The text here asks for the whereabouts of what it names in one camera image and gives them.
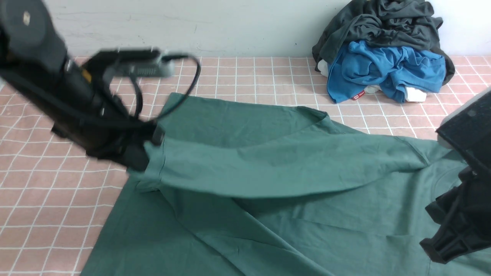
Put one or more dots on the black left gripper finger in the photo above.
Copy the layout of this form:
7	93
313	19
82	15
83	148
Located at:
135	157

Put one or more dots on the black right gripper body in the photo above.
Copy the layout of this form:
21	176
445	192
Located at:
463	214

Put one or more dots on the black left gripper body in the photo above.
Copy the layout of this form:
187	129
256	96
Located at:
97	121

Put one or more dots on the green long-sleeved shirt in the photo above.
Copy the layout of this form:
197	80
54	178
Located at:
241	189

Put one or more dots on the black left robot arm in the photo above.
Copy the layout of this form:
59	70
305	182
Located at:
35	61

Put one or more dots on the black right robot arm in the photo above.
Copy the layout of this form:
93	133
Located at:
467	130

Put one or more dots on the pink checkered tablecloth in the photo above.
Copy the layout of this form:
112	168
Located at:
54	201

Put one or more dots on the blue crumpled garment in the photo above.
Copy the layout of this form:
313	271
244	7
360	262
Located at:
358	65

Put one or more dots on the dark grey crumpled garment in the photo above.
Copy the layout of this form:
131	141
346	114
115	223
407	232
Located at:
384	23

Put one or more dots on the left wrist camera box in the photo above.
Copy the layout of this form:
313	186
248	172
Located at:
123	62

